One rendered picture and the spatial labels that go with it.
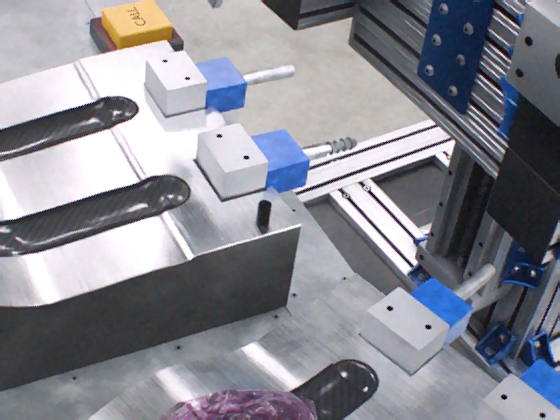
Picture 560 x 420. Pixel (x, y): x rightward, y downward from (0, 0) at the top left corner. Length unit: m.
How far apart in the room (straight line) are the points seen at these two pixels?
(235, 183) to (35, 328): 0.19
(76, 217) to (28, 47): 0.36
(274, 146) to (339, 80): 1.67
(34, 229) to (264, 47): 1.82
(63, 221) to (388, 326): 0.25
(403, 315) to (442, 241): 0.80
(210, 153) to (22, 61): 0.36
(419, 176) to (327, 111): 0.51
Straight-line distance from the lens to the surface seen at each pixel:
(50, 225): 0.76
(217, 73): 0.87
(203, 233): 0.74
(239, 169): 0.75
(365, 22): 1.30
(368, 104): 2.40
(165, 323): 0.76
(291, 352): 0.72
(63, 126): 0.84
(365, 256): 1.72
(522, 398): 0.70
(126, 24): 1.05
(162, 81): 0.83
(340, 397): 0.70
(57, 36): 1.10
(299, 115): 2.32
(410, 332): 0.71
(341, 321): 0.74
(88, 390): 0.75
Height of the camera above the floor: 1.41
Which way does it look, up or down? 43 degrees down
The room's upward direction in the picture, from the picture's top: 9 degrees clockwise
